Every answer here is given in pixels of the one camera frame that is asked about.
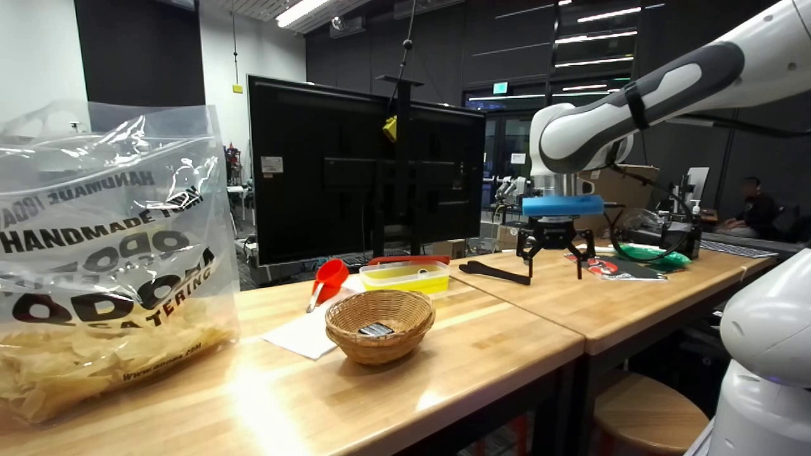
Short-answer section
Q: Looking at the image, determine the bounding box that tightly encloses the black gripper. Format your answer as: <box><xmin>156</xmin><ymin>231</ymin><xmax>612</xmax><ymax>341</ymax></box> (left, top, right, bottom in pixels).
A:
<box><xmin>514</xmin><ymin>215</ymin><xmax>600</xmax><ymax>286</ymax></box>

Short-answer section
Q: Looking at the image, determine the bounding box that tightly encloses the yellow lunchbox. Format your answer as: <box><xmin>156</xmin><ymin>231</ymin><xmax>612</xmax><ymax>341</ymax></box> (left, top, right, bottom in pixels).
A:
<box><xmin>360</xmin><ymin>253</ymin><xmax>453</xmax><ymax>299</ymax></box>

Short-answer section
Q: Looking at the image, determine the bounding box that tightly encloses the black tool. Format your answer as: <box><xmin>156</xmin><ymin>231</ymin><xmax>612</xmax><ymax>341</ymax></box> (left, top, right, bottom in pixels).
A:
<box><xmin>457</xmin><ymin>257</ymin><xmax>535</xmax><ymax>288</ymax></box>

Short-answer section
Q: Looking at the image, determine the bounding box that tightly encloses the red and black booklet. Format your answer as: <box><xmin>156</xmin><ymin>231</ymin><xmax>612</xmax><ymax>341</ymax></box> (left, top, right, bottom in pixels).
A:
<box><xmin>586</xmin><ymin>255</ymin><xmax>672</xmax><ymax>284</ymax></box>

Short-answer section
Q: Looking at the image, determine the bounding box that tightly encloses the brown cardboard box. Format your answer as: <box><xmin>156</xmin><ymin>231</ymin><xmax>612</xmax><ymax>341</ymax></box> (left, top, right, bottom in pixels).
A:
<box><xmin>588</xmin><ymin>160</ymin><xmax>663</xmax><ymax>212</ymax></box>

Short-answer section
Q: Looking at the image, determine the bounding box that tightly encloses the green plastic bag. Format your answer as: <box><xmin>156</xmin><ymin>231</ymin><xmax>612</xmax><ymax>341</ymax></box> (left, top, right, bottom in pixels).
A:
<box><xmin>610</xmin><ymin>241</ymin><xmax>691</xmax><ymax>275</ymax></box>

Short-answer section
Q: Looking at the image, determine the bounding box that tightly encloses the wooden stool with red legs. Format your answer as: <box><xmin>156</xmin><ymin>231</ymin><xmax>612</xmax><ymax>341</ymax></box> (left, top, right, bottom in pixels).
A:
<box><xmin>590</xmin><ymin>372</ymin><xmax>713</xmax><ymax>456</ymax></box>

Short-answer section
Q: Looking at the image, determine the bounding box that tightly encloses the black stand pole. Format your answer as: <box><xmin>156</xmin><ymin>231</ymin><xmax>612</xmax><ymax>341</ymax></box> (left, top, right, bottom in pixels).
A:
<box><xmin>378</xmin><ymin>0</ymin><xmax>426</xmax><ymax>257</ymax></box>

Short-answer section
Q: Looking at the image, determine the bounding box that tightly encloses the small dark packet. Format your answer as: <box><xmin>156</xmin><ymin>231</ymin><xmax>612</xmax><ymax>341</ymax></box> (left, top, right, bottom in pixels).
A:
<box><xmin>355</xmin><ymin>319</ymin><xmax>397</xmax><ymax>341</ymax></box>

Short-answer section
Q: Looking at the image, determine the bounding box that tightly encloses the round wicker basket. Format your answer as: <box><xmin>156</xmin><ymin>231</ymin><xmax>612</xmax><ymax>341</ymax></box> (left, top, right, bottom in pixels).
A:
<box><xmin>322</xmin><ymin>286</ymin><xmax>439</xmax><ymax>367</ymax></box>

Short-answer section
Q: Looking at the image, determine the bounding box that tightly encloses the seated person in dark clothes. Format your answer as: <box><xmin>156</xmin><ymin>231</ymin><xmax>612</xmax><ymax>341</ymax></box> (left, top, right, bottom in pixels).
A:
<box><xmin>728</xmin><ymin>172</ymin><xmax>794</xmax><ymax>241</ymax></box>

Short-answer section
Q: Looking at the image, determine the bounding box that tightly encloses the large black monitor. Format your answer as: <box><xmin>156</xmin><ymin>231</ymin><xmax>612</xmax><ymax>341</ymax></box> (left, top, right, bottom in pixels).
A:
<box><xmin>245</xmin><ymin>74</ymin><xmax>488</xmax><ymax>267</ymax></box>

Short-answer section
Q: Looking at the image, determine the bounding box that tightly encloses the white paper sheet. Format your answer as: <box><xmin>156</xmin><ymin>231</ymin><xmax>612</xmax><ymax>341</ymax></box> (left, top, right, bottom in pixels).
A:
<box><xmin>261</xmin><ymin>288</ymin><xmax>367</xmax><ymax>365</ymax></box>

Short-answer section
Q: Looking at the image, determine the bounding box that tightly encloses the ceiling light strip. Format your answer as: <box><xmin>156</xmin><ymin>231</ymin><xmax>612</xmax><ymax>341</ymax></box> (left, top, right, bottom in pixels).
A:
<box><xmin>273</xmin><ymin>0</ymin><xmax>331</xmax><ymax>29</ymax></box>

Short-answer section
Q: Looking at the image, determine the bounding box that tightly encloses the clear printed plastic bag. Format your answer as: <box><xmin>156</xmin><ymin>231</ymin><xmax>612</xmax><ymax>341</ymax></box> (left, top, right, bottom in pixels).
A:
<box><xmin>0</xmin><ymin>98</ymin><xmax>244</xmax><ymax>428</ymax></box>

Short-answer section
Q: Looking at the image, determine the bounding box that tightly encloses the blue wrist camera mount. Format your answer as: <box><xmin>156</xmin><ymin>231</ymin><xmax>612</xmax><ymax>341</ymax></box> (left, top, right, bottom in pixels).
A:
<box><xmin>519</xmin><ymin>193</ymin><xmax>607</xmax><ymax>219</ymax></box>

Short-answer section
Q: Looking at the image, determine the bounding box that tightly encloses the black camera on stand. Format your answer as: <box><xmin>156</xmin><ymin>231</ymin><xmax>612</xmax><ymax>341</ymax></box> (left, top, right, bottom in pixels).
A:
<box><xmin>657</xmin><ymin>212</ymin><xmax>706</xmax><ymax>260</ymax></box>

